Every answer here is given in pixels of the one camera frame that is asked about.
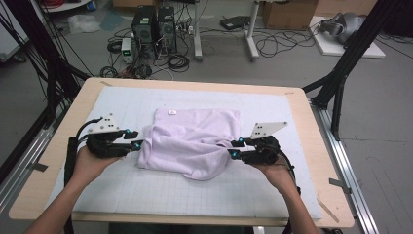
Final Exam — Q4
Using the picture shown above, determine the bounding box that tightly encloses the right hand-held gripper cable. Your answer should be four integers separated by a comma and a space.
276, 149, 302, 234

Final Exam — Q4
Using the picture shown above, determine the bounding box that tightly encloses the left hand-held gripper cable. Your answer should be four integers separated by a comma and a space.
62, 117, 105, 234

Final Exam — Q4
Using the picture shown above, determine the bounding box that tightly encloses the pale pink towel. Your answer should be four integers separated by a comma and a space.
135, 107, 242, 182

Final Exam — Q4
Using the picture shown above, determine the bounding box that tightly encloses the black flat device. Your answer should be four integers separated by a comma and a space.
219, 15, 251, 31

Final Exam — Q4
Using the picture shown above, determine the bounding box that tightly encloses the teal floor sheet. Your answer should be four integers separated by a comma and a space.
99, 9, 125, 32

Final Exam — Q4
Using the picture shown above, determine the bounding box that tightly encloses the black tape strip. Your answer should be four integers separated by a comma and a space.
27, 161, 50, 173

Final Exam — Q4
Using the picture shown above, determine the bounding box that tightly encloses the black floor cable tangle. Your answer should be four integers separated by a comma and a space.
252, 27, 321, 59

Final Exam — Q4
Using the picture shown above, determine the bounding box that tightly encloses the hand-held gripper cable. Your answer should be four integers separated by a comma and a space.
276, 149, 302, 234
62, 117, 105, 234

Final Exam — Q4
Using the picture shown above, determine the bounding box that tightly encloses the grey headset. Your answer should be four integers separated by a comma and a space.
319, 12, 366, 45

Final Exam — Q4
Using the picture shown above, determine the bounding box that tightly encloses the aluminium rail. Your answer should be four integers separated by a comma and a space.
0, 125, 55, 213
311, 103, 380, 234

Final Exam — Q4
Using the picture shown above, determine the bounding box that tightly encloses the white power supply unit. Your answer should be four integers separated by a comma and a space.
121, 37, 134, 64

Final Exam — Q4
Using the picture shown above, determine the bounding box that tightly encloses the white floor board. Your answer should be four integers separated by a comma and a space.
308, 15, 387, 59

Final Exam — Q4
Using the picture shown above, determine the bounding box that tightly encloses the person's right hand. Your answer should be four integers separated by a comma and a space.
251, 160, 298, 197

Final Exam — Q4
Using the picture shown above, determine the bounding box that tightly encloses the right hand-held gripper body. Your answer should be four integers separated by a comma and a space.
242, 121, 289, 165

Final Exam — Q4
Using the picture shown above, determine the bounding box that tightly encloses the person's left hand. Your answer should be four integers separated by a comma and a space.
71, 146, 127, 193

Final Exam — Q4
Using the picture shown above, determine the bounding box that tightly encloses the white desk leg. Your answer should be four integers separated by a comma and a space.
244, 0, 261, 62
193, 0, 205, 62

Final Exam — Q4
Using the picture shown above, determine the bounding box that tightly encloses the large brown cardboard box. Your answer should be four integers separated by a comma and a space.
315, 0, 380, 18

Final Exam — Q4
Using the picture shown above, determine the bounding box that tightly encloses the black computer tower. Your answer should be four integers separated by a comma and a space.
131, 5, 159, 60
157, 5, 178, 55

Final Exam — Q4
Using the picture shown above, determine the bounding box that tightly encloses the grey tape strip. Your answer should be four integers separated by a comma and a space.
328, 177, 353, 195

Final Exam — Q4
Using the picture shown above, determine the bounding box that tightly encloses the white foam mat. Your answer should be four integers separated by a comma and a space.
45, 86, 322, 219

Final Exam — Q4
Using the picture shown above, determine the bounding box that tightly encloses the clear plastic bag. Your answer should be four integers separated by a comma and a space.
67, 13, 102, 35

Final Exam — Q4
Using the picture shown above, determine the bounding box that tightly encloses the black metal stand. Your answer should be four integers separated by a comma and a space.
0, 0, 92, 183
301, 0, 403, 141

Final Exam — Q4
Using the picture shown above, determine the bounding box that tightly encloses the white round table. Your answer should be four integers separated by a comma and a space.
38, 0, 94, 14

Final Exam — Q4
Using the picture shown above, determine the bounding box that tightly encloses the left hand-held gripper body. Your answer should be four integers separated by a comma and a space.
85, 112, 131, 160

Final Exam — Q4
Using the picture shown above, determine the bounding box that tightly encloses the person's dark lap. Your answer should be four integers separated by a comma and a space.
108, 223, 254, 234

